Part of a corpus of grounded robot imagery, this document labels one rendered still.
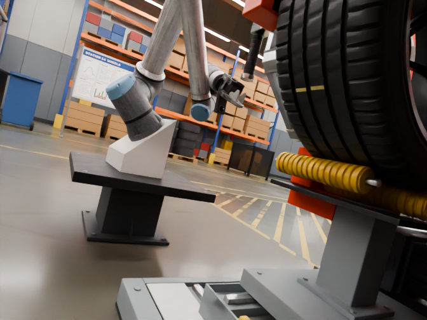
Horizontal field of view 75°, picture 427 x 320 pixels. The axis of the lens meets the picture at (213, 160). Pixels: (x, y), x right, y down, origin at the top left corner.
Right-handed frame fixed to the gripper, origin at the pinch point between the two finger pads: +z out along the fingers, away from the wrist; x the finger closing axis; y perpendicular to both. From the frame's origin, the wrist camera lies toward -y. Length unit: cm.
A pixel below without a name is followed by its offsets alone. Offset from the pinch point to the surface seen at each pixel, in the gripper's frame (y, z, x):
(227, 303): -28, 63, -24
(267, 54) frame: 21.3, 29.6, -23.0
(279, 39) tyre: 25, 38, -28
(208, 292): -32, 58, -24
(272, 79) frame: 17.0, 32.1, -19.7
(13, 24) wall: -255, -1017, -152
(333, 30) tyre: 30, 50, -29
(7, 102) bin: -256, -476, -97
